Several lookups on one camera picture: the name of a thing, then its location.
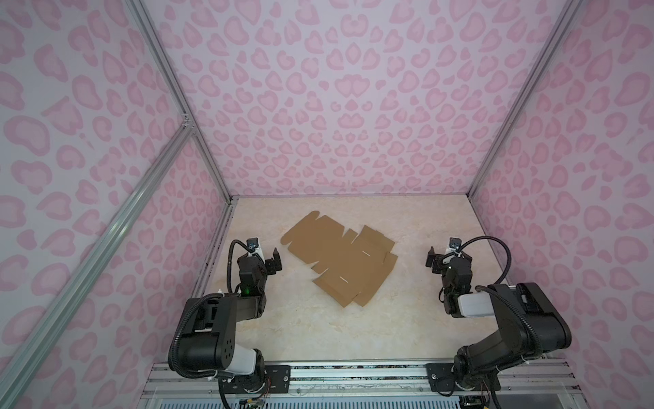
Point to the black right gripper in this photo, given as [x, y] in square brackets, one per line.
[430, 259]

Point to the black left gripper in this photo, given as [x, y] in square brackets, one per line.
[272, 265]

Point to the brown cardboard box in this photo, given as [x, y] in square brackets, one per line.
[351, 266]

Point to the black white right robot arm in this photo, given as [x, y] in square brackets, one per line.
[528, 326]

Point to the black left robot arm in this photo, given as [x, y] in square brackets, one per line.
[204, 344]

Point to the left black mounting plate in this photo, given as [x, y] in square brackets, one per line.
[270, 379]

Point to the black mounting plate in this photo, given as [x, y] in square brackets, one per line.
[443, 379]
[270, 379]

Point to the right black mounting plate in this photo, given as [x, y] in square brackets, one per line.
[443, 379]

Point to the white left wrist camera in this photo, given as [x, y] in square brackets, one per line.
[254, 247]

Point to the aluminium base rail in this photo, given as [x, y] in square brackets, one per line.
[548, 383]

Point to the back right aluminium post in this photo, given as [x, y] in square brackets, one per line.
[565, 22]

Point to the aluminium post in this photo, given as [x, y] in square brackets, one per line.
[565, 22]
[144, 21]

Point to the back left aluminium post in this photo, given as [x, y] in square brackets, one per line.
[144, 21]

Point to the left aluminium frame strut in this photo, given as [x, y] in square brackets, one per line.
[28, 359]

